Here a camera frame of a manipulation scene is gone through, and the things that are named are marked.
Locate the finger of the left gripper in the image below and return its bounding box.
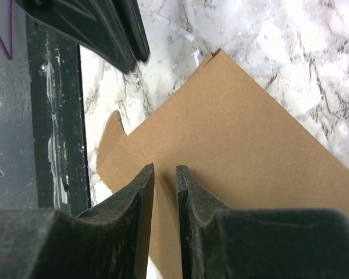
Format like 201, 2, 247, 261
116, 0, 150, 63
16, 0, 137, 73

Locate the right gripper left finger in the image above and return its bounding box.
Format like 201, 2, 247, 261
0, 164, 155, 278

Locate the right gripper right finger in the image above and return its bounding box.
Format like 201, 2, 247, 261
176, 165, 349, 278

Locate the cardboard box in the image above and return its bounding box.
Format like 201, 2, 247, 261
97, 51, 349, 278

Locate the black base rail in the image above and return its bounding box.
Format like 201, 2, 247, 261
26, 16, 91, 216

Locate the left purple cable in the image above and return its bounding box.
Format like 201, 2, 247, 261
0, 0, 15, 61

